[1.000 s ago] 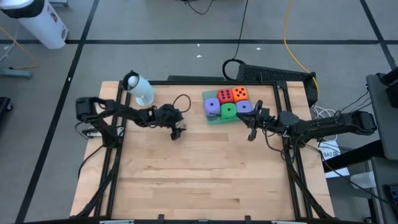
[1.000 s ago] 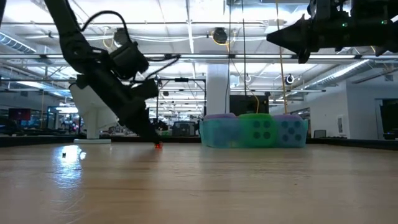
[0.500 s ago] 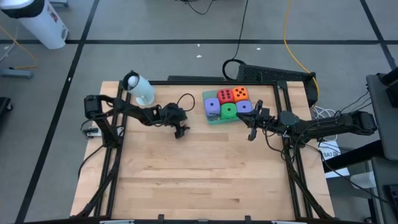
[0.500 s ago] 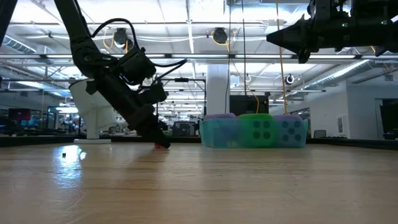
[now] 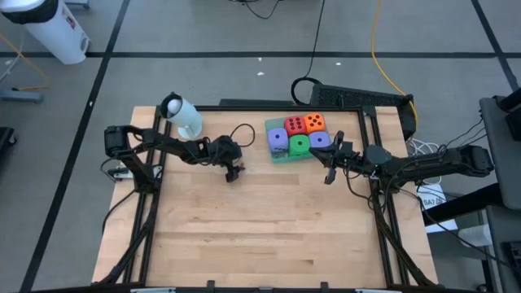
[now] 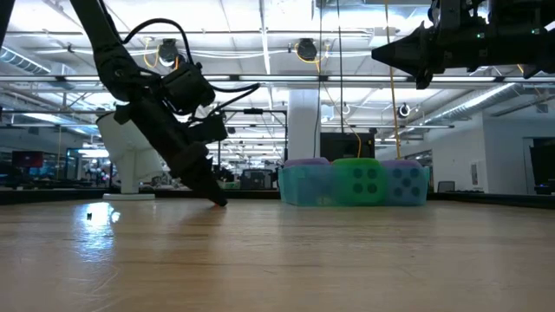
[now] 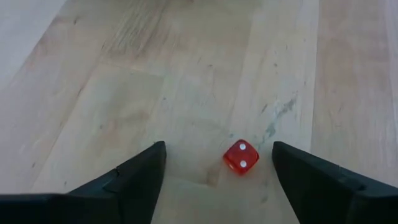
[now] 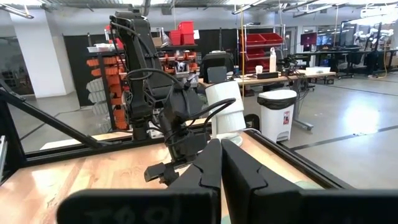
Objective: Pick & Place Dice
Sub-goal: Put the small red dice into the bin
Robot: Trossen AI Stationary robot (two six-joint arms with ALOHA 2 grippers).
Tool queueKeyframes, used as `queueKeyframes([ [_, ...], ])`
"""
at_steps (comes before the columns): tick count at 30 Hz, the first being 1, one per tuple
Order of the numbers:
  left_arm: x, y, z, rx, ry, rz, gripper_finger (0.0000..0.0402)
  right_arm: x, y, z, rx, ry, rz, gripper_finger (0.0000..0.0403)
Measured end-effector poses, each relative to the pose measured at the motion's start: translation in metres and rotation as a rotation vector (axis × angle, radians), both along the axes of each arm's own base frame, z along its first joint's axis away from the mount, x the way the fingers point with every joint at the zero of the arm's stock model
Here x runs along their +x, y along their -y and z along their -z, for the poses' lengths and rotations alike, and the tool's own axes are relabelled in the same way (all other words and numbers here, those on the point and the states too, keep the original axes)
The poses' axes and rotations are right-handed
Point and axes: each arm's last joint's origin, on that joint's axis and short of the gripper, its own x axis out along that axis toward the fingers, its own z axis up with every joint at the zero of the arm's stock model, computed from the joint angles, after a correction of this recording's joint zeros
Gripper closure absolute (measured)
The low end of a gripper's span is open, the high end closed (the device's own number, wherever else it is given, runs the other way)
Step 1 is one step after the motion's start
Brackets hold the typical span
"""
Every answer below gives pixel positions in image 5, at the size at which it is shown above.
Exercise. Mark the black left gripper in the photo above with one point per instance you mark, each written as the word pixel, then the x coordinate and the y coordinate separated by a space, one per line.
pixel 233 175

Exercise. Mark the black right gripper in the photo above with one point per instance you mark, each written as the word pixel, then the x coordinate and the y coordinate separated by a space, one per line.
pixel 350 156

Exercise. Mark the purple foam die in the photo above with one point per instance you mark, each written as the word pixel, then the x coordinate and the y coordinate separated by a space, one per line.
pixel 278 144
pixel 323 136

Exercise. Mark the green foam die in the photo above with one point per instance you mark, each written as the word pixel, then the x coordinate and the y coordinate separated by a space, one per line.
pixel 299 150

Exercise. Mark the orange foam die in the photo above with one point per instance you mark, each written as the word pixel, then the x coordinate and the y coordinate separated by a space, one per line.
pixel 314 128

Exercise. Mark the red foam die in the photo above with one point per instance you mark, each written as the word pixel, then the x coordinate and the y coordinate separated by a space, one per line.
pixel 295 131

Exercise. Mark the teal translucent plastic bin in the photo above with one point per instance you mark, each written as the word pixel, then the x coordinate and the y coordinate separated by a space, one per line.
pixel 281 158

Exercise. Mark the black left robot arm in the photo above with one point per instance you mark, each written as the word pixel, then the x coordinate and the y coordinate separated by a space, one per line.
pixel 175 143

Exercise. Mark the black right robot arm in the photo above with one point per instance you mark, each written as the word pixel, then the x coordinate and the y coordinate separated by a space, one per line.
pixel 427 164

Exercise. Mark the white cup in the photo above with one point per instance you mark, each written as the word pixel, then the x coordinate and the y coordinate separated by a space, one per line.
pixel 189 116

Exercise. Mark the metal table clamp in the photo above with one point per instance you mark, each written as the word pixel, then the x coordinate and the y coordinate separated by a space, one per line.
pixel 118 174

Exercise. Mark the white paper sheet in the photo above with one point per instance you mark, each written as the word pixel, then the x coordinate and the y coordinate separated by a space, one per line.
pixel 433 201

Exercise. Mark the black metal beam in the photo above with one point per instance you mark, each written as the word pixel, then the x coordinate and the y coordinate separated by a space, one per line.
pixel 460 205

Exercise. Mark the white box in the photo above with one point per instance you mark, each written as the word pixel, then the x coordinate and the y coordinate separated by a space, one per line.
pixel 474 235

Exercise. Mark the grey side table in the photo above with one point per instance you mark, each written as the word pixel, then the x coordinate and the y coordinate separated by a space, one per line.
pixel 500 163

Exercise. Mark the black device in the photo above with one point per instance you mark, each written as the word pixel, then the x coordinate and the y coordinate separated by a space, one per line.
pixel 513 122

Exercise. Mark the dark cabinet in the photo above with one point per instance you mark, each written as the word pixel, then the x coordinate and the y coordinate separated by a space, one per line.
pixel 504 252

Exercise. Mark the grey metal bar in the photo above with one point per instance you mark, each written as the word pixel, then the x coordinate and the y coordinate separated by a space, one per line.
pixel 20 96

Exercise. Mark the white cylindrical trash can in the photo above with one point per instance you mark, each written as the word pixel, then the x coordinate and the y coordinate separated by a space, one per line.
pixel 53 32

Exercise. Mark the black aluminium rig frame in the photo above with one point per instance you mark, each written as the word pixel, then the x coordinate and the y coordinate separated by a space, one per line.
pixel 346 109

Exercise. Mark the black edge bracket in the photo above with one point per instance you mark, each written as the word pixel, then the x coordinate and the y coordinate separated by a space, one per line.
pixel 210 285
pixel 324 286

